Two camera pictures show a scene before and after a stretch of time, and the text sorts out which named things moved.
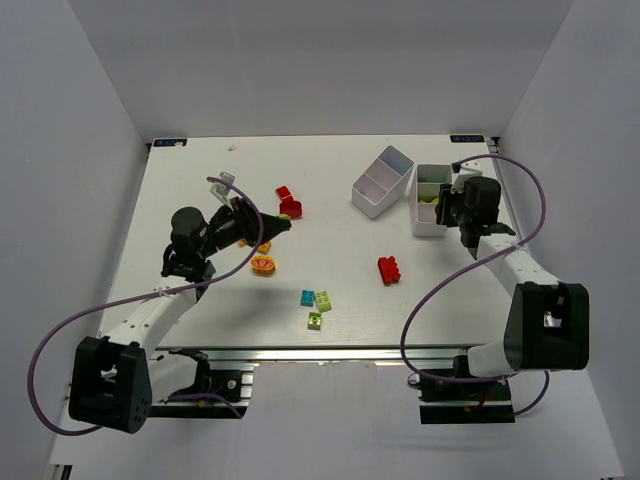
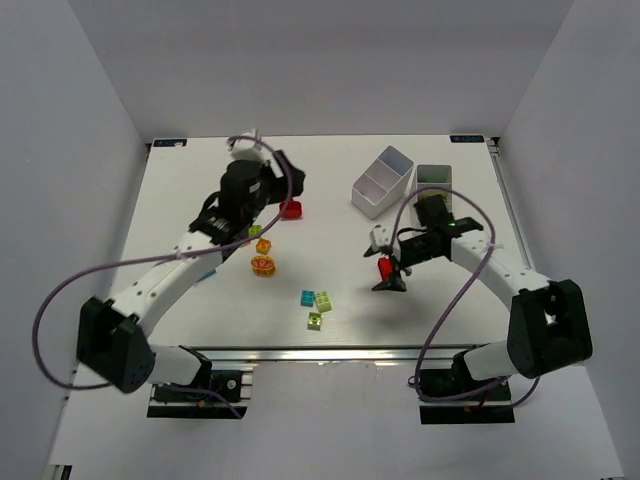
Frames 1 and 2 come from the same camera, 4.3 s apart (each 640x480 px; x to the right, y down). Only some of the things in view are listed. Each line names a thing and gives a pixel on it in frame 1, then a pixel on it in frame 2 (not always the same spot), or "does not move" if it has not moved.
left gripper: [248, 223] to [284, 178]
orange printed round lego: [263, 265] does not move
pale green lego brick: [323, 301] does not move
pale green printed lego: [314, 321] does not move
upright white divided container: [425, 188] does not move
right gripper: [446, 207] to [396, 255]
